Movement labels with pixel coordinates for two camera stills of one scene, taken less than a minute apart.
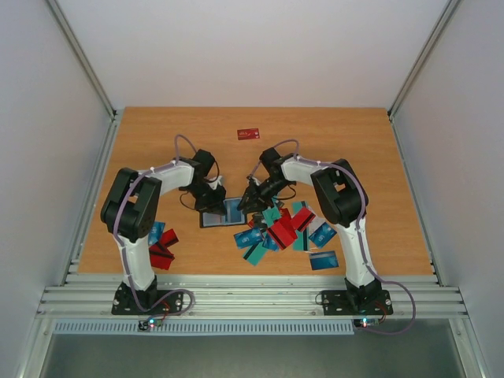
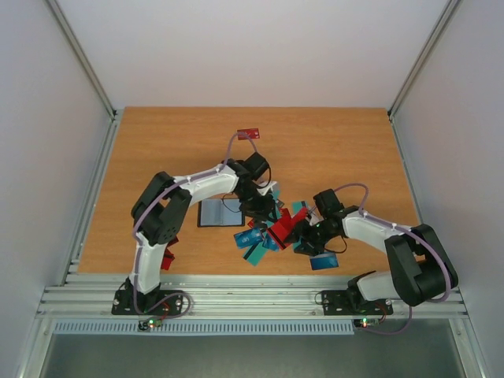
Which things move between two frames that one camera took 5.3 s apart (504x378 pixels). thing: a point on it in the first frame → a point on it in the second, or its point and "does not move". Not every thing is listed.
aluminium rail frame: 253,296 does not move
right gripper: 255,192 → 308,238
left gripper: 217,205 → 262,213
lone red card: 248,134 does not move
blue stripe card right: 324,260 does not move
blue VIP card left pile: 248,238 does not move
